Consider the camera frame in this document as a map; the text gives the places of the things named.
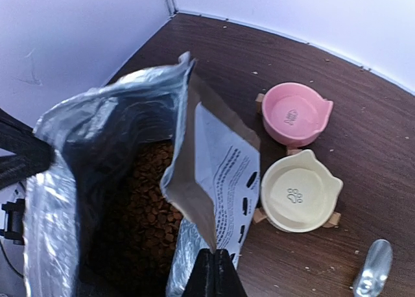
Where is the left aluminium frame post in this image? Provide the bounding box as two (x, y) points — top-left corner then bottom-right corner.
(161, 0), (178, 18)

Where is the cream pet bowl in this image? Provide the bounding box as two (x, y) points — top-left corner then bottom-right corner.
(260, 149), (344, 233)

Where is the dog food bag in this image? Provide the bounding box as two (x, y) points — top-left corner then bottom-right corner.
(23, 53), (260, 296)

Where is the brown kibble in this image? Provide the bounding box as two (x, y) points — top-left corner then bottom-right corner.
(88, 141), (182, 280)

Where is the metal food scoop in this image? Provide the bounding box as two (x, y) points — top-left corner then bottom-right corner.
(353, 239), (393, 297)

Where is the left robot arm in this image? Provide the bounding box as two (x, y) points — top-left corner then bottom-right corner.
(1, 110), (54, 246)

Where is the pink bowl wooden stand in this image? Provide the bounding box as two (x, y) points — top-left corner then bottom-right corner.
(255, 93), (302, 156)

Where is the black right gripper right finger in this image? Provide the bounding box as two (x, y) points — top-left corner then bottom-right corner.
(213, 249), (248, 297)

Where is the pink pet bowl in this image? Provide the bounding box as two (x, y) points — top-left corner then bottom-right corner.
(261, 82), (333, 148)

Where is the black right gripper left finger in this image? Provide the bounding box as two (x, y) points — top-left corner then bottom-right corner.
(182, 249), (215, 297)

